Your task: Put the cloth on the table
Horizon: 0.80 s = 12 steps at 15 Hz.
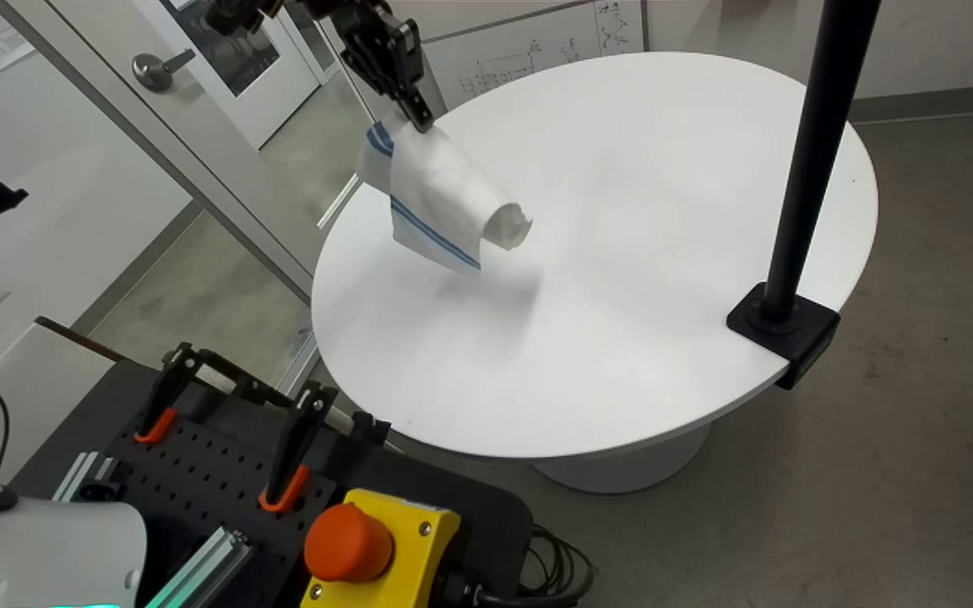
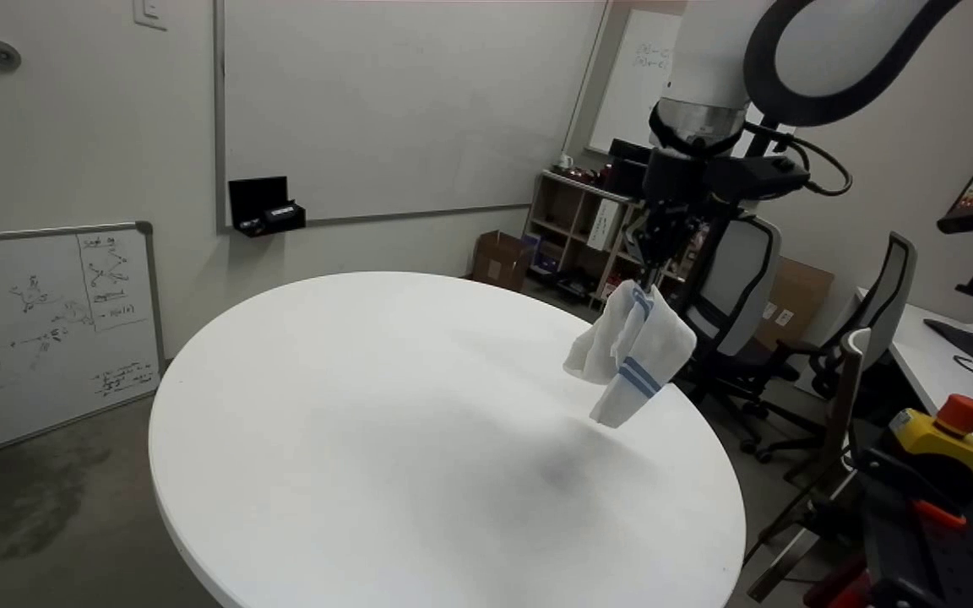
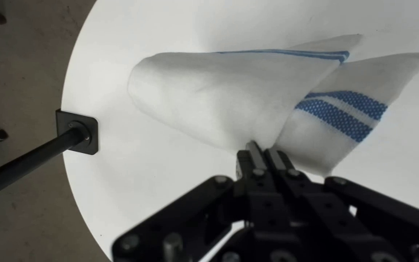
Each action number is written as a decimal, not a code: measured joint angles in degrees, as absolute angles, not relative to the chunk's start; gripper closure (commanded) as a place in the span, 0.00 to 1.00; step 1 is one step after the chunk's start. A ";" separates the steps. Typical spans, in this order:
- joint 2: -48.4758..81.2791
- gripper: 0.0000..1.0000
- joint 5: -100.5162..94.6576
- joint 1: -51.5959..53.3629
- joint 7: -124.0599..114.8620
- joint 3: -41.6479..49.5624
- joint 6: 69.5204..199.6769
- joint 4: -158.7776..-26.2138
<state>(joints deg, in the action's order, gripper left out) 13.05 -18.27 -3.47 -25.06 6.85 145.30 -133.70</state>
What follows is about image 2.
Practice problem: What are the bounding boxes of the metal tripod legs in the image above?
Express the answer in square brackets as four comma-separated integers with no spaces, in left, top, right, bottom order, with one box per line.
[743,325,876,602]

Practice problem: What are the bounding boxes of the black camera cable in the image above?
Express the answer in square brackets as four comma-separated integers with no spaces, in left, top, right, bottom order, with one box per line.
[769,117,858,204]

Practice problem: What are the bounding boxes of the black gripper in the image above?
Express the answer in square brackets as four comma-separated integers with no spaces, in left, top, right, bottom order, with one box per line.
[631,143,728,302]

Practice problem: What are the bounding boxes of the wooden cubby shelf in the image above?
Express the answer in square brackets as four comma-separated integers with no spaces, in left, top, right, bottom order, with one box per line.
[520,165,716,330]

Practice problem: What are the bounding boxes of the yellow emergency stop button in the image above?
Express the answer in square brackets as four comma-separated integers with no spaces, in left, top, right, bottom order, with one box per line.
[886,393,973,491]

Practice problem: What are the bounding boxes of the grey mesh office chair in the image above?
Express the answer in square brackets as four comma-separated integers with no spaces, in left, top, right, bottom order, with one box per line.
[667,212,808,453]

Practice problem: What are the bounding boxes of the black whiteboard eraser holder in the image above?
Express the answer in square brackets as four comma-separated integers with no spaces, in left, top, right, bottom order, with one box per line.
[225,174,311,240]

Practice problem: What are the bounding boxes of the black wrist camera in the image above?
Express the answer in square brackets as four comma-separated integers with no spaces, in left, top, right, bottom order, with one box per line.
[719,153,810,211]

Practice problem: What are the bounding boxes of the black office chair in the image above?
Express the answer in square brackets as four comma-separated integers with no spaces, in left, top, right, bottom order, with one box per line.
[752,230,923,466]

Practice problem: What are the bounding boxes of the white desk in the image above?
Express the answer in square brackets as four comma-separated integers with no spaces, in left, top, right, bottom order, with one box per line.
[888,302,973,466]

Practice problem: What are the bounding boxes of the small whiteboard with writing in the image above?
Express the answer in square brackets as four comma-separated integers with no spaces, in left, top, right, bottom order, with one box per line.
[0,219,168,469]

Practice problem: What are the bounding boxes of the brown cardboard box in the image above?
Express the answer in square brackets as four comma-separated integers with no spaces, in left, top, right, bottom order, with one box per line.
[469,230,529,290]

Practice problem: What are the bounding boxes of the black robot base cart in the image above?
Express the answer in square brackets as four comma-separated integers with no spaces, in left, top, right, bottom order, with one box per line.
[802,443,973,608]

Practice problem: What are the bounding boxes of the white cloth with blue stripes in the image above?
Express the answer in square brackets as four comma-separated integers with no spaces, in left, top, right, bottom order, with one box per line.
[559,276,699,433]

